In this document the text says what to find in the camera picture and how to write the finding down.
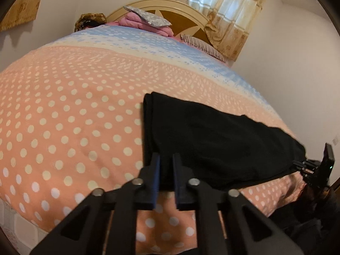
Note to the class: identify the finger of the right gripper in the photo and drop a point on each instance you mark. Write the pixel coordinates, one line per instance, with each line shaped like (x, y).
(299, 165)

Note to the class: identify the striped pillow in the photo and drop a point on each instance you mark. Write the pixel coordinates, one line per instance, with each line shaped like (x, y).
(202, 46)

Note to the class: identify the cream wooden headboard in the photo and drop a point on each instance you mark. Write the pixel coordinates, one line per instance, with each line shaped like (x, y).
(184, 19)

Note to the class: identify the black pants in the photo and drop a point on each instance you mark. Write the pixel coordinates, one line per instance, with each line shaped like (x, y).
(223, 150)

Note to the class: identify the beige side window curtain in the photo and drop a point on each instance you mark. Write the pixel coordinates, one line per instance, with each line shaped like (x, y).
(21, 12)

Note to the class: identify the beige curtain behind bed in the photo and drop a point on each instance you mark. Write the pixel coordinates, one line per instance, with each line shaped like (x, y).
(229, 22)

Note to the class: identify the grey patterned pillow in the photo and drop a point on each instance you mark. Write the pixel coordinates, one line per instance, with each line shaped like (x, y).
(150, 18)

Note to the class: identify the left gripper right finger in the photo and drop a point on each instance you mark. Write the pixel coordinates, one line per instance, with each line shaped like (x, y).
(227, 222)

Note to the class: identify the pink folded blanket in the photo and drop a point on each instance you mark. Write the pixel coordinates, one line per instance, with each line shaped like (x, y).
(132, 20)

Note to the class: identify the white wall socket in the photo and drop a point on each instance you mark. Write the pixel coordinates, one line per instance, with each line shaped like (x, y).
(335, 140)

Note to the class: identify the person's right hand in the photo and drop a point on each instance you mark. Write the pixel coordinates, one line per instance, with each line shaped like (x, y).
(315, 194)

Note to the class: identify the polka dot bed cover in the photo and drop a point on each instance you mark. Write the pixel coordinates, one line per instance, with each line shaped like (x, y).
(71, 117)

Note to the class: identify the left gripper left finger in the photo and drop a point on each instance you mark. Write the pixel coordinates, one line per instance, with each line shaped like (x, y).
(105, 222)

